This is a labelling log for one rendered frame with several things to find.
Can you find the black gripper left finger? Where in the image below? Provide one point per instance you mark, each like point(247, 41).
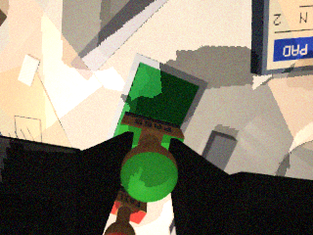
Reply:
point(84, 182)

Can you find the white mug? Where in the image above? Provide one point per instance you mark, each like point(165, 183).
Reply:
point(298, 163)

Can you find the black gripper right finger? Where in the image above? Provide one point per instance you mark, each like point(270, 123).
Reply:
point(206, 200)

